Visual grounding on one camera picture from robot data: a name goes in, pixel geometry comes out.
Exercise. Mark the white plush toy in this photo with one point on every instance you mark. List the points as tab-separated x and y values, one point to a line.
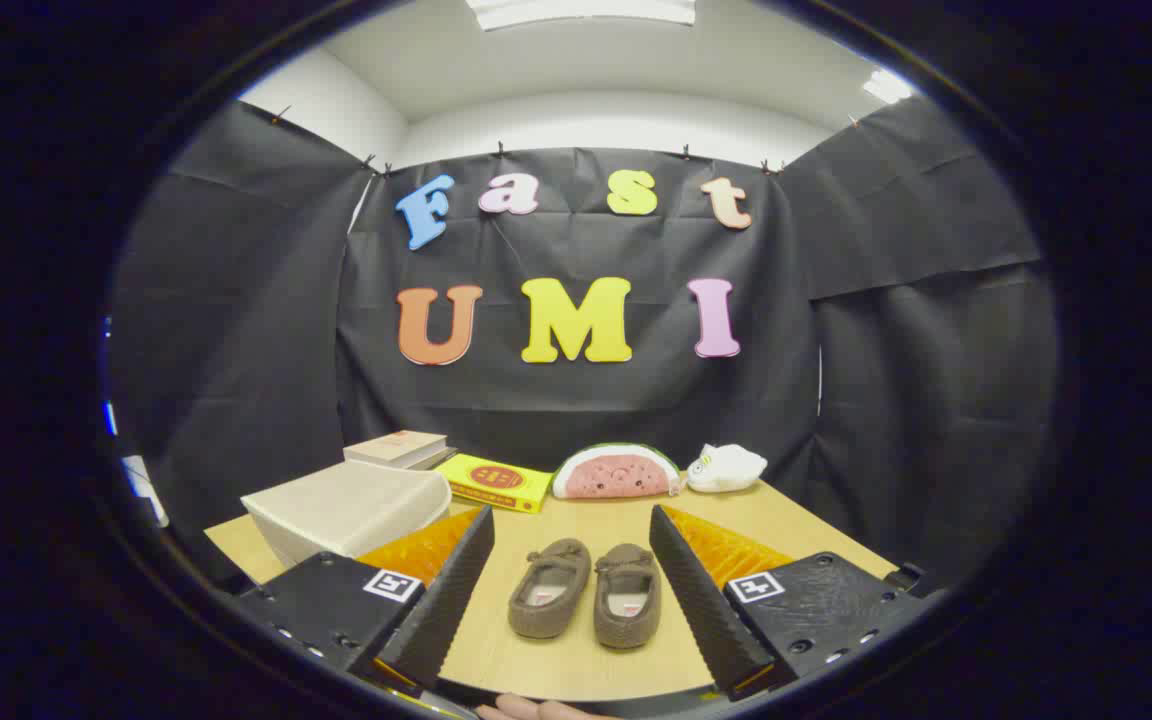
726	468

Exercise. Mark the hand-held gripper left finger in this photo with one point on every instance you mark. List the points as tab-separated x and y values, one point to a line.
456	590

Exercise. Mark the white printed paper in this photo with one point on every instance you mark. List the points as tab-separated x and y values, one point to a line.
144	490

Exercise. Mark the large ceiling light panel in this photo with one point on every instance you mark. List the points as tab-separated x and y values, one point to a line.
581	10

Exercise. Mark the grey book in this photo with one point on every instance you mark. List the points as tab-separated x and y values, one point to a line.
439	458

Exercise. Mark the cream fabric storage box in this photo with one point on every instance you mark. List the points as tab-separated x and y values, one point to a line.
346	510

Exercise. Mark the watermelon slice plush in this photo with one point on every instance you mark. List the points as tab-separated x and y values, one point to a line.
614	476

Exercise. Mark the yellow book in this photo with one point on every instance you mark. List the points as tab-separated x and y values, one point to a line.
496	482

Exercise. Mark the beige book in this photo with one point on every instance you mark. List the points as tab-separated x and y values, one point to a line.
394	446

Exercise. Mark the small ceiling light panel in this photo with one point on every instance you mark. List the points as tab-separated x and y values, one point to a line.
886	86

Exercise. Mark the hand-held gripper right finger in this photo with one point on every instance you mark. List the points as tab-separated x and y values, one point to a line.
696	600

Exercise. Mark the brown fuzzy slipper shoe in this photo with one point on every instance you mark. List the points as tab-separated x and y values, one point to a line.
536	610
636	625

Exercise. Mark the black backdrop cloth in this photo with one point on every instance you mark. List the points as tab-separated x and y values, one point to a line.
576	420

